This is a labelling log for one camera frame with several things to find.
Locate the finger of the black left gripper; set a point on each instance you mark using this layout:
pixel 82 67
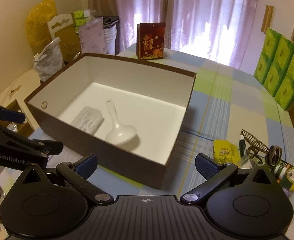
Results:
pixel 11 116
pixel 25 145

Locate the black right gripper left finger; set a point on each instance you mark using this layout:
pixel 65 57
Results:
pixel 76 174

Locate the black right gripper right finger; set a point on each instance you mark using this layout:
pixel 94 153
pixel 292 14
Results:
pixel 217 177

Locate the yellow snack pouch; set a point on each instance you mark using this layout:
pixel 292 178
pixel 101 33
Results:
pixel 225 152

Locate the dark green lip gel tube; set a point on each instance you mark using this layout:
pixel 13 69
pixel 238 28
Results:
pixel 242 146

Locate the brown striped hair claw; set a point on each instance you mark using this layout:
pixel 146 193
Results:
pixel 256 145

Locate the white plastic rice spoon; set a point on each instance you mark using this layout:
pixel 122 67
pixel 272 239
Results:
pixel 119 134

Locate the green blister card with jar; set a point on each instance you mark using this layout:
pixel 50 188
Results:
pixel 284 174

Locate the bag of cotton swabs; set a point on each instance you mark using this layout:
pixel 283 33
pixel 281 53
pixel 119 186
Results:
pixel 248 161

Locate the clear plastic cotton swab case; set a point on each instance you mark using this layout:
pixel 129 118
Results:
pixel 88 120

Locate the checked pastel tablecloth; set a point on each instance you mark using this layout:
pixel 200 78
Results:
pixel 224 101

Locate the crumpled silver plastic bag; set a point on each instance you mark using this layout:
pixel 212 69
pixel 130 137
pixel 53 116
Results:
pixel 49 61

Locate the brown cardboard box white inside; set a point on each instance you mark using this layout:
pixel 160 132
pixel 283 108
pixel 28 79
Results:
pixel 150 96

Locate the yellow plastic bag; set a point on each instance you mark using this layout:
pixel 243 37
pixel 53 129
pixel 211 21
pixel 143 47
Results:
pixel 36 25

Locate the brown cardboard carton white insert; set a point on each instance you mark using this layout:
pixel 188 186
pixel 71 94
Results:
pixel 63 26

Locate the pink paper bag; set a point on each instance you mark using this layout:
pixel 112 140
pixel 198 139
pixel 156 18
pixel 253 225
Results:
pixel 91 37

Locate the green tissue pack bundle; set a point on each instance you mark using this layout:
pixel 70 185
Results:
pixel 275 68

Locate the small green tissue boxes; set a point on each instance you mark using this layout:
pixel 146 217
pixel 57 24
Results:
pixel 82 17

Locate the white plastic bucket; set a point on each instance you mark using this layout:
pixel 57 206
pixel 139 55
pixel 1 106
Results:
pixel 110 33

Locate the dark red gift box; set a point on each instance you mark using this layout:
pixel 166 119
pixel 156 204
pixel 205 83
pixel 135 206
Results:
pixel 150 41

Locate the purple curtain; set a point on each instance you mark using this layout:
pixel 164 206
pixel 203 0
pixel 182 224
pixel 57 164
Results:
pixel 218 30

